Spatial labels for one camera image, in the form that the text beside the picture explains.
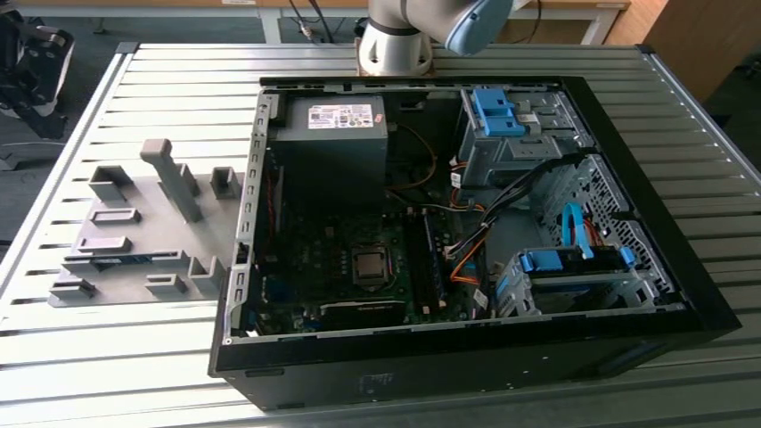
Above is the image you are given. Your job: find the black graphics card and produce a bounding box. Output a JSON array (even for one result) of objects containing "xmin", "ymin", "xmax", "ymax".
[{"xmin": 317, "ymin": 299, "xmax": 409, "ymax": 331}]

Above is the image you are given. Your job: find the grey power supply unit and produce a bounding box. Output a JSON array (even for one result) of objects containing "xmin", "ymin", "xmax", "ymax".
[{"xmin": 270, "ymin": 94, "xmax": 392, "ymax": 215}]

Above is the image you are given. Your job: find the wooden cabinet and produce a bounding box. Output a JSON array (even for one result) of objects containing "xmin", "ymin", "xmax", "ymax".
[{"xmin": 645, "ymin": 0, "xmax": 761, "ymax": 103}]

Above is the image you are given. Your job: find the white object on floor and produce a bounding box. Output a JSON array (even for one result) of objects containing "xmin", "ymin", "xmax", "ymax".
[{"xmin": 0, "ymin": 141, "xmax": 61, "ymax": 171}]

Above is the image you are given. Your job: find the CPU socket with CPU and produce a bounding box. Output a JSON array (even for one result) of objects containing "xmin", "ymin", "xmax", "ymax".
[{"xmin": 348, "ymin": 243, "xmax": 397, "ymax": 289}]

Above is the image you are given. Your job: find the hard disk in blue carrier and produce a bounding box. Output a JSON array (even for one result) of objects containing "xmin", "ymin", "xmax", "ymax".
[{"xmin": 517, "ymin": 246, "xmax": 636, "ymax": 274}]

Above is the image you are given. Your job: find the grey metal disk bay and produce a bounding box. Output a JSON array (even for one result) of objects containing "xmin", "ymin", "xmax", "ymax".
[{"xmin": 492, "ymin": 249, "xmax": 662, "ymax": 317}]

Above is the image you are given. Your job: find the black open PC case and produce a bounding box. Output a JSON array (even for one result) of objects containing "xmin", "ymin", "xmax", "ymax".
[{"xmin": 205, "ymin": 74, "xmax": 743, "ymax": 414}]

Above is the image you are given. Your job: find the orange wire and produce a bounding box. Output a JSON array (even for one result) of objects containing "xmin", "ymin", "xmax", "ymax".
[{"xmin": 448, "ymin": 247, "xmax": 481, "ymax": 285}]

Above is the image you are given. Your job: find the black wire bundle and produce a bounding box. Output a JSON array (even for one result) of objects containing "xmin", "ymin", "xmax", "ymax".
[{"xmin": 478, "ymin": 153, "xmax": 584, "ymax": 226}]

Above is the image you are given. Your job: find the grey parts rack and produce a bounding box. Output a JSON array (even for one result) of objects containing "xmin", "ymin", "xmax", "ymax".
[{"xmin": 46, "ymin": 137, "xmax": 246, "ymax": 309}]

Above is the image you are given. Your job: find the green motherboard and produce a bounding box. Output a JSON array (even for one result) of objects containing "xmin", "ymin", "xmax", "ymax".
[{"xmin": 254, "ymin": 209, "xmax": 477, "ymax": 335}]

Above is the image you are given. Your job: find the blue plastic drive latch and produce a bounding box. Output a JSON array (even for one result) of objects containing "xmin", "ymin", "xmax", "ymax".
[{"xmin": 472, "ymin": 88, "xmax": 528, "ymax": 137}]

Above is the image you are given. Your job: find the grey metal drive cage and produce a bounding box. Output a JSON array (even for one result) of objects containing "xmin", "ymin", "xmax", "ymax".
[{"xmin": 457, "ymin": 87, "xmax": 596, "ymax": 188}]

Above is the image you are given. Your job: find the blue flat data wire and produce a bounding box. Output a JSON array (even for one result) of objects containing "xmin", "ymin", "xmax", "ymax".
[{"xmin": 560, "ymin": 201, "xmax": 596, "ymax": 260}]

